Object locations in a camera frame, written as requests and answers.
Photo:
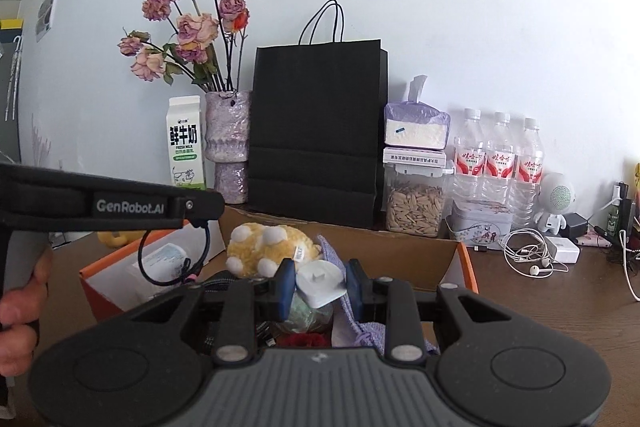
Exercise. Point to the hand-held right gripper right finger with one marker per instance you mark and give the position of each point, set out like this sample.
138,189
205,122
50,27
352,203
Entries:
358,292

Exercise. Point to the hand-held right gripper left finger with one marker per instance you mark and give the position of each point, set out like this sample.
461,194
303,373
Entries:
283,289

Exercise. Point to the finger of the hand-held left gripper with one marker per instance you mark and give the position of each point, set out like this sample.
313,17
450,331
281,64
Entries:
200,207

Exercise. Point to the white green diaper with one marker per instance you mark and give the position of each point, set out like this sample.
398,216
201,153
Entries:
307,314

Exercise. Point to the white round plastic device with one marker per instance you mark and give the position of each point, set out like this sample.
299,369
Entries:
320,287

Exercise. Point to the purple knitted cloth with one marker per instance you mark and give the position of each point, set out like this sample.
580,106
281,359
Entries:
370,332

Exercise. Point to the yellow white plush toy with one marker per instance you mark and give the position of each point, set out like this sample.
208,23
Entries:
260,247

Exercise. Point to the red rose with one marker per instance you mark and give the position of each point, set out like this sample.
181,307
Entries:
305,339

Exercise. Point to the translucent plastic bottle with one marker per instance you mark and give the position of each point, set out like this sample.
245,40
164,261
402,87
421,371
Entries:
165,262

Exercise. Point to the red cardboard box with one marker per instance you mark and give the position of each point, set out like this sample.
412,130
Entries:
110,287

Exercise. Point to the person's left hand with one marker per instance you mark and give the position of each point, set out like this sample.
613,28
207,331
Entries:
22,312

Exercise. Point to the white green milk carton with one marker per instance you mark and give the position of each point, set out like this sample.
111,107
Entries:
186,142

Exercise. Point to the yellow mug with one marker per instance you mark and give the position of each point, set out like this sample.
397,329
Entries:
120,238

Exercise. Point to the purple white vase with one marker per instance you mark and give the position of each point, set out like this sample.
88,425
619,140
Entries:
227,132

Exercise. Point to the clear seed container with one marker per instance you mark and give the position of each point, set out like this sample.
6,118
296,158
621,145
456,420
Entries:
415,207

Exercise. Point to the printed metal tin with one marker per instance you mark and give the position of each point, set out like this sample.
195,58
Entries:
477,227

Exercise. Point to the black paper bag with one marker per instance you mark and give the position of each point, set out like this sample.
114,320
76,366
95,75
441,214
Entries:
315,132

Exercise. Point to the white flat box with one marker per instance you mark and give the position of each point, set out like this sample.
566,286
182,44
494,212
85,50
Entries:
414,156

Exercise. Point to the purple tissue pack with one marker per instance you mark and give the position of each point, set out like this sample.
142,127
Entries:
415,132

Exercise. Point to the clear water bottle red label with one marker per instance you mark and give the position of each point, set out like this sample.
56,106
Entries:
499,164
528,169
469,162

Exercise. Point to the dried pink rose bouquet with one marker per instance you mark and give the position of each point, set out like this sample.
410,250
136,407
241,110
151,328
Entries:
195,29

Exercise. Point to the white earphones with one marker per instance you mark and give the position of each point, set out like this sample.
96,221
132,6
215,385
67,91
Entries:
535,269

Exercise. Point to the white charger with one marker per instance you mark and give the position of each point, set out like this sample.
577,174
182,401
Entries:
562,249

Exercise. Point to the white robot-shaped speaker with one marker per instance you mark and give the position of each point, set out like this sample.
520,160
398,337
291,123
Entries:
557,194

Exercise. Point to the black power adapter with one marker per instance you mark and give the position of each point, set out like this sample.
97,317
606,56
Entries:
576,224

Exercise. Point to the black power bank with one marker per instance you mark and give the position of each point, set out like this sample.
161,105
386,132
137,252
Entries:
625,217

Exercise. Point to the yellow pink snack packet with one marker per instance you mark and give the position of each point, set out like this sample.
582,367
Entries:
637,177

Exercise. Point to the wall poster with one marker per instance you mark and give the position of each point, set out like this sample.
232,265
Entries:
48,9

